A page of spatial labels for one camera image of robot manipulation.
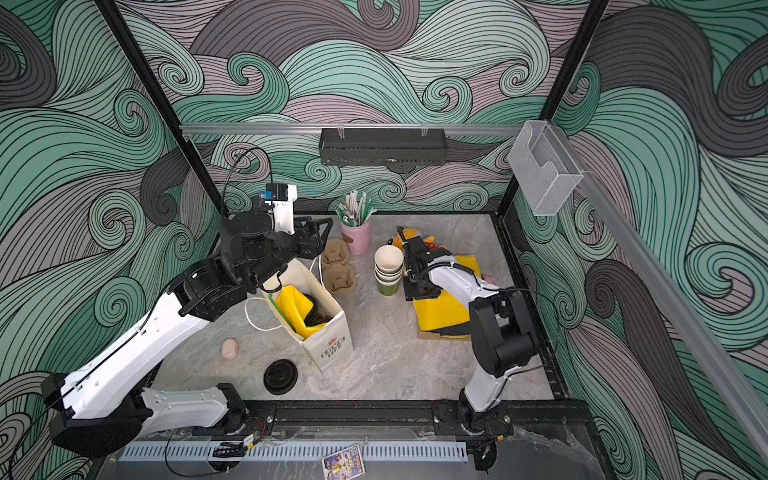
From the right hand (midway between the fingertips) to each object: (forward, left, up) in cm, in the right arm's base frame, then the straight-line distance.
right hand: (417, 294), depth 91 cm
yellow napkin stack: (-7, -7, +4) cm, 11 cm away
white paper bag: (-10, +30, +8) cm, 33 cm away
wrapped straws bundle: (+27, +20, +10) cm, 36 cm away
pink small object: (-16, +55, -3) cm, 57 cm away
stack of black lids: (-24, +38, -2) cm, 45 cm away
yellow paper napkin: (-12, +33, +15) cm, 38 cm away
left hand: (-3, +23, +37) cm, 44 cm away
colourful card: (-42, +20, -2) cm, 46 cm away
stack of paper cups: (+2, +9, +11) cm, 15 cm away
